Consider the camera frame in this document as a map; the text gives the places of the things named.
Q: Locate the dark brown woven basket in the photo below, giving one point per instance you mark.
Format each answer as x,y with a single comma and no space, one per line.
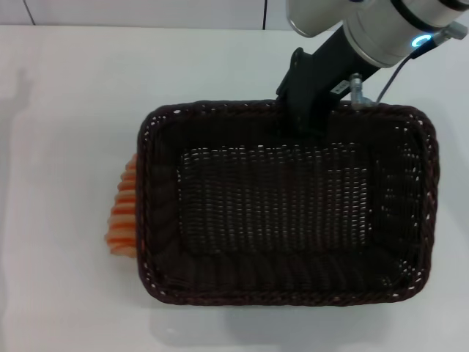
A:
275,220

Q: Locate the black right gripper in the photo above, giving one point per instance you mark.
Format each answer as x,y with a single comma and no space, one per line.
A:
322,73

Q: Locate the orange striped bread loaf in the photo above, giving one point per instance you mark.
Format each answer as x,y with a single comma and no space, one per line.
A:
122,216

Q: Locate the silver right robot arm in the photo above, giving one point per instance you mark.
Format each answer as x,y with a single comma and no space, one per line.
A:
373,29

